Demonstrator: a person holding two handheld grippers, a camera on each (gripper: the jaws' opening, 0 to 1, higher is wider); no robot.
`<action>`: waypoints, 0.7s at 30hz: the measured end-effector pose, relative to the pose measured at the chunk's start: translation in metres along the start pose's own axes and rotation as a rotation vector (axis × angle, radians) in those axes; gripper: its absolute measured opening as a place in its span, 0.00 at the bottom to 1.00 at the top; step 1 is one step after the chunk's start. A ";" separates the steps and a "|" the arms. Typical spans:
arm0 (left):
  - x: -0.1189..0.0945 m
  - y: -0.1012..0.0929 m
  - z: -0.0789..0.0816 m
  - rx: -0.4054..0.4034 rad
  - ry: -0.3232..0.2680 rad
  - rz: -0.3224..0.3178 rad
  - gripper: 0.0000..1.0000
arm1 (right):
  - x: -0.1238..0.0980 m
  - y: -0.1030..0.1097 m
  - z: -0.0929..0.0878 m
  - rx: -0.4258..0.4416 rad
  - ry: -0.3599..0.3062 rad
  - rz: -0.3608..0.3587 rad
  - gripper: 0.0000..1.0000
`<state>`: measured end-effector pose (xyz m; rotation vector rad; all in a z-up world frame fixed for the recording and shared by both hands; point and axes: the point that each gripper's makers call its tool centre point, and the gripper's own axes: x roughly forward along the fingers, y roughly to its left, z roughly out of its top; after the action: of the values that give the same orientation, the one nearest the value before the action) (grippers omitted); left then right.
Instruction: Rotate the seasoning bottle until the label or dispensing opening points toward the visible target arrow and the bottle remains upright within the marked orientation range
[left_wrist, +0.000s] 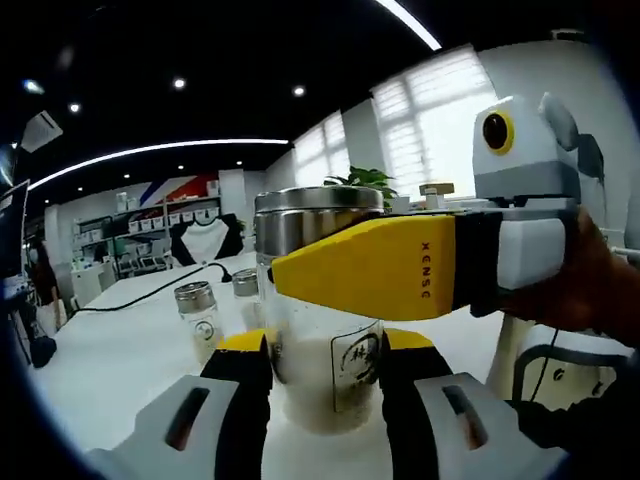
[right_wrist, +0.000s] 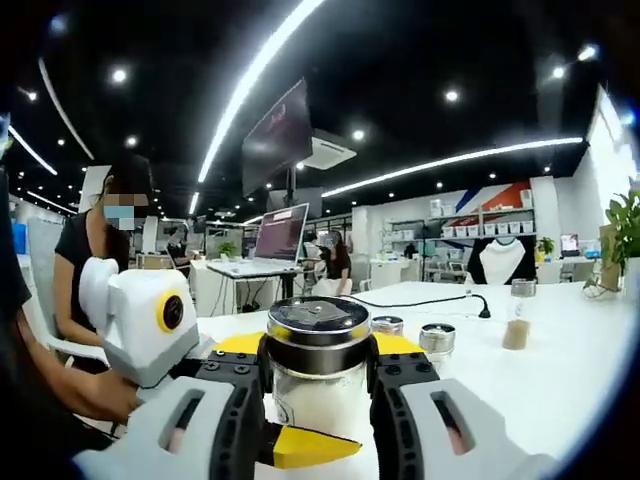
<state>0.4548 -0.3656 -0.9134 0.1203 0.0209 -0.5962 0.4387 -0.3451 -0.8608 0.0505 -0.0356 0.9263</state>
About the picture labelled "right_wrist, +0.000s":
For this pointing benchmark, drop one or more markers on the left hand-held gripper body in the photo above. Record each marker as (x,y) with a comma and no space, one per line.
(140,330)

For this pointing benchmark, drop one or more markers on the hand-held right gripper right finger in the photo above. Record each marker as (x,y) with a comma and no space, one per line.
(465,430)

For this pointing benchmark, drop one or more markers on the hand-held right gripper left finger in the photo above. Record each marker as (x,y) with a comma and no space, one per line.
(185,425)

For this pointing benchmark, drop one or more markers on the tall cream-filled seasoning bottle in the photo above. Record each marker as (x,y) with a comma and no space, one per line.
(320,385)

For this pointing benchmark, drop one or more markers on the short white-filled seasoning bottle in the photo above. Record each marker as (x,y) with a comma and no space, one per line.
(437,340)

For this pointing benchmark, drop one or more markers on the tall brown-filled seasoning bottle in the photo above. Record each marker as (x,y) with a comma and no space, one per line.
(519,335)

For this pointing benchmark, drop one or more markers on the short beige-filled seasoning bottle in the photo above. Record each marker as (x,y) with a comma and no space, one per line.
(387,325)

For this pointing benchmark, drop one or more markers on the person's left hand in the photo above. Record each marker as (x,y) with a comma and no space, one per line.
(115,400)

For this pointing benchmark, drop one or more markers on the white side table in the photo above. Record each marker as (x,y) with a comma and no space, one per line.
(212,287)

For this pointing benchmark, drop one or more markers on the white chair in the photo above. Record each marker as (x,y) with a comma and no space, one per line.
(42,280)

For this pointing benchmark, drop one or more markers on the small potted plant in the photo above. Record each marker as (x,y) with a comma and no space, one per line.
(546,246)
(227,248)

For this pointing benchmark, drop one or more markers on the person's dark clothing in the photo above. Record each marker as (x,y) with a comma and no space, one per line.
(12,260)

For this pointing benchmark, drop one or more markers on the open laptop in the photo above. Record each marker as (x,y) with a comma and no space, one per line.
(280,235)

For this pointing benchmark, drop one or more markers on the black and white shirt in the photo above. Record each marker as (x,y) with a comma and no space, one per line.
(502,262)

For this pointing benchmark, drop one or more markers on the shelf with white storage boxes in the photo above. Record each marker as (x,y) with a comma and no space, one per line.
(480,229)

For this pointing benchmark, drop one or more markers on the small hanging screen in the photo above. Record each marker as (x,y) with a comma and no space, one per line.
(295,200)

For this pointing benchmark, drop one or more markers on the small desktop monitor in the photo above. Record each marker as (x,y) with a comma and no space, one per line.
(570,243)

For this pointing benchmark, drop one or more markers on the large hanging screen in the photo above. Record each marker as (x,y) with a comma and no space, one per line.
(277,135)

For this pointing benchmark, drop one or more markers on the potted green plant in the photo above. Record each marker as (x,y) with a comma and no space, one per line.
(625,225)

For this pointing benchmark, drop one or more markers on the ceiling air conditioner unit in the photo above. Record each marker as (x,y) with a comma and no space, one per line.
(330,150)

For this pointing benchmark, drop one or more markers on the curved ceiling light strip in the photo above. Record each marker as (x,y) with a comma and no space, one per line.
(450,161)

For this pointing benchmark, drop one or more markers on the long ceiling light strip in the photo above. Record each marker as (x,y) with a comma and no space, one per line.
(260,75)

